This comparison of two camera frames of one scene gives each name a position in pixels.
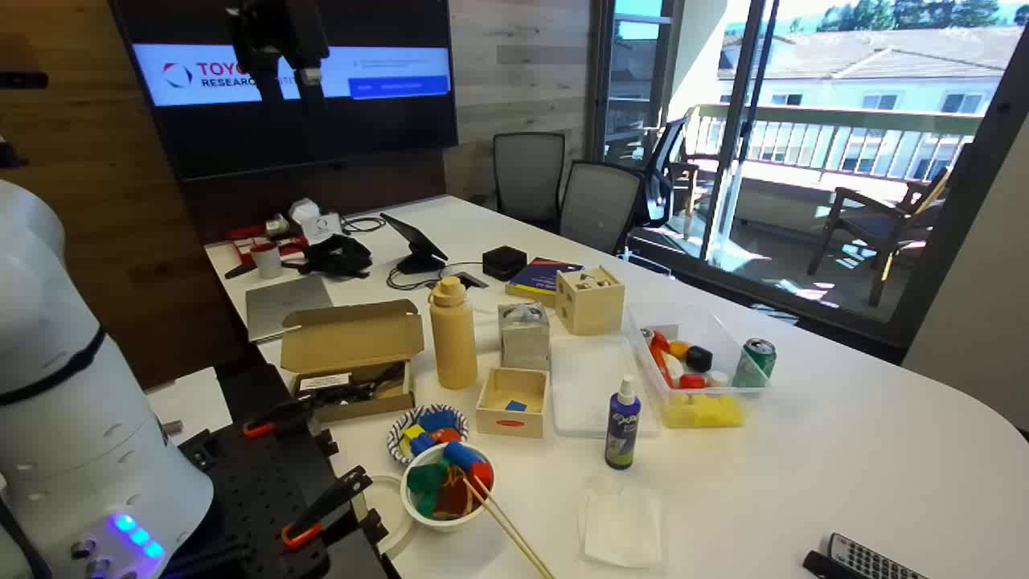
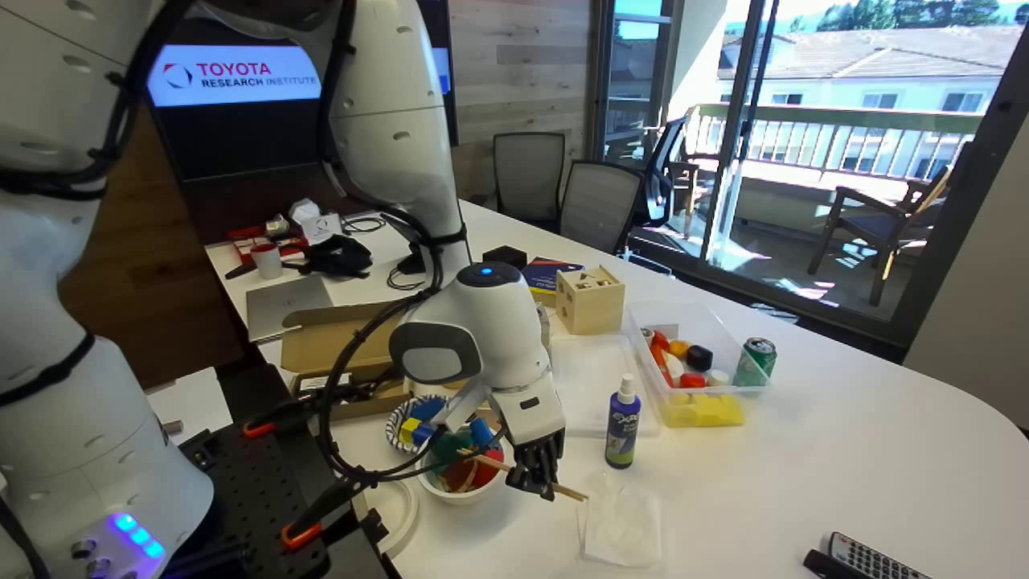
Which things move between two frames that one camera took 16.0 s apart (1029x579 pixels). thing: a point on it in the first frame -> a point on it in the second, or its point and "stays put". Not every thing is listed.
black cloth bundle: (343, 256) stays put
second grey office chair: (597, 202) stays put
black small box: (502, 262) stays put
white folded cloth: (622, 519) stays put
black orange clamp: (280, 418) stays put
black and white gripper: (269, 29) -> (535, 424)
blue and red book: (546, 273) stays put
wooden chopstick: (502, 522) -> (502, 468)
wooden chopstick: (500, 511) -> (558, 486)
